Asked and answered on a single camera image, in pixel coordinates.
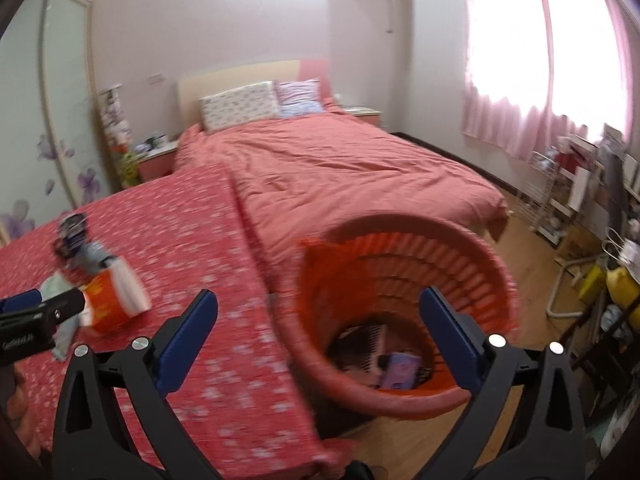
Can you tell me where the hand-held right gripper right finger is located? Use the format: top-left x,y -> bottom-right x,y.
419,286 -> 586,480

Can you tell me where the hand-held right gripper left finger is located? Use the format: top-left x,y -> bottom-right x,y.
52,289 -> 218,480

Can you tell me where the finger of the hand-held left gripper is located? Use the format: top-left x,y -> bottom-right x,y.
0,289 -> 87,326

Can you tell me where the light green packet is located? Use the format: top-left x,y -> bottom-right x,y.
39,270 -> 83,361

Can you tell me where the blue tissue pack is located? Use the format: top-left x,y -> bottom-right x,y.
377,352 -> 423,392

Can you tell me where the orange white paper cup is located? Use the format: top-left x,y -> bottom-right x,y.
80,255 -> 153,336

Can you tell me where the black snack packet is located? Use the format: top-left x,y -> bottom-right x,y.
55,212 -> 92,261

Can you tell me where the dark mesh cloth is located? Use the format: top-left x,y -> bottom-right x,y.
330,322 -> 388,376

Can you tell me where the orange plastic basket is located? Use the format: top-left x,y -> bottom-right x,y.
277,215 -> 521,421

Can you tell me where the person's left hand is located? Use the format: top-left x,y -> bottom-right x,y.
4,362 -> 35,433

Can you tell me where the red floral blanket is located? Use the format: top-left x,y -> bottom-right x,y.
0,162 -> 346,466

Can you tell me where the green plush toy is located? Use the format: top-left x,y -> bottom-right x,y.
117,152 -> 142,188

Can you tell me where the pink white nightstand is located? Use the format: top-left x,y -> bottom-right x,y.
135,140 -> 180,183
342,105 -> 383,131

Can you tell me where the yellow plastic jug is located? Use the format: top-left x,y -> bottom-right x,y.
606,265 -> 640,322

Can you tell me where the flower print sliding wardrobe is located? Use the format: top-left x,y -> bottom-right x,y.
0,0 -> 113,246

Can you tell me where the salmon duvet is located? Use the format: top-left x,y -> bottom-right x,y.
172,110 -> 508,281

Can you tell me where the clear plush toy tube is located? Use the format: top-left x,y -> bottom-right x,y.
98,87 -> 133,161

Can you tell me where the floral white pillow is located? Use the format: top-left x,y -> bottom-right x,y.
199,81 -> 282,133

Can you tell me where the cream pink headboard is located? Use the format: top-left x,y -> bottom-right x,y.
177,59 -> 333,131

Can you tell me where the pink striped pillow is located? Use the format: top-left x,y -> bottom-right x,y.
274,78 -> 326,118

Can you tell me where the pink curtain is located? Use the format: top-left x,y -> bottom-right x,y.
460,0 -> 633,161

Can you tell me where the white metal tube frame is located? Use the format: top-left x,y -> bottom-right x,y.
547,255 -> 601,319

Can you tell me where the white wire rack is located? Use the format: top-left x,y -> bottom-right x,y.
527,150 -> 576,241

